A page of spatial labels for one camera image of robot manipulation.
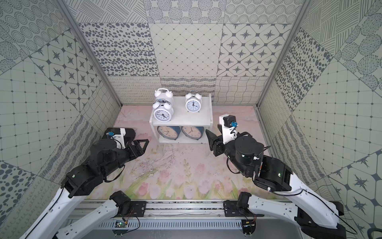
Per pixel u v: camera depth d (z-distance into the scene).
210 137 0.48
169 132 0.77
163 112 0.64
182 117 0.69
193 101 0.67
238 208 0.65
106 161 0.47
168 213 0.74
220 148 0.48
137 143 0.58
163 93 0.67
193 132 0.78
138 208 0.74
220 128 0.57
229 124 0.42
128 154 0.56
